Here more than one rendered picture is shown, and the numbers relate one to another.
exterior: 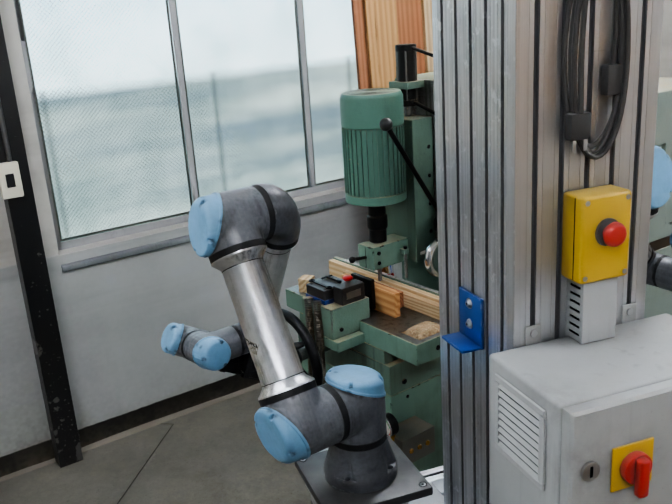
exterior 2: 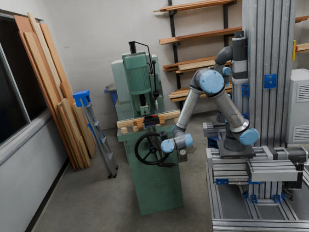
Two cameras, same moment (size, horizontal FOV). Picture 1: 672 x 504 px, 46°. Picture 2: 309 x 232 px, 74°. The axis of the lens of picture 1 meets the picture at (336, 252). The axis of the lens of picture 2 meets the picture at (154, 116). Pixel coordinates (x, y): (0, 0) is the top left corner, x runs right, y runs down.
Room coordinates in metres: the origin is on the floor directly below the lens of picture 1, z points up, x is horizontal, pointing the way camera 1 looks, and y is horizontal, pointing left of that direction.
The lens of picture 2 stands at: (1.19, 1.33, 1.61)
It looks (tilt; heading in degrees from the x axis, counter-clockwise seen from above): 20 degrees down; 302
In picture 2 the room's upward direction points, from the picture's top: 9 degrees counter-clockwise
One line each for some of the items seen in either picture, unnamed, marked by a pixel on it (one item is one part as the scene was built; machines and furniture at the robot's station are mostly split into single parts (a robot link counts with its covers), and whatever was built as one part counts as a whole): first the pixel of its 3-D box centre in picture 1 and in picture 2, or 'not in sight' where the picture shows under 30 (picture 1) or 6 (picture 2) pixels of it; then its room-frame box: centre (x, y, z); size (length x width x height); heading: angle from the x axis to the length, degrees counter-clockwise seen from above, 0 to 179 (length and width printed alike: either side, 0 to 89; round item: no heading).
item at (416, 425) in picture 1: (409, 441); (181, 154); (1.90, -0.17, 0.58); 0.12 x 0.08 x 0.08; 126
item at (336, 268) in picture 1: (392, 288); (149, 118); (2.18, -0.16, 0.93); 0.60 x 0.02 x 0.05; 36
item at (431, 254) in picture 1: (440, 256); (156, 104); (2.17, -0.30, 1.02); 0.12 x 0.03 x 0.12; 126
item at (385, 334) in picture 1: (360, 318); (151, 130); (2.11, -0.06, 0.87); 0.61 x 0.30 x 0.06; 36
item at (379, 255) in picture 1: (384, 254); (144, 109); (2.21, -0.14, 1.03); 0.14 x 0.07 x 0.09; 126
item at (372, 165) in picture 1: (373, 147); (138, 74); (2.20, -0.13, 1.35); 0.18 x 0.18 x 0.31
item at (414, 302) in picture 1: (407, 299); (158, 118); (2.10, -0.20, 0.92); 0.58 x 0.02 x 0.04; 36
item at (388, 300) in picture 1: (370, 294); (151, 121); (2.12, -0.09, 0.94); 0.24 x 0.02 x 0.07; 36
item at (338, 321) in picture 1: (335, 312); (152, 129); (2.06, 0.01, 0.92); 0.15 x 0.13 x 0.09; 36
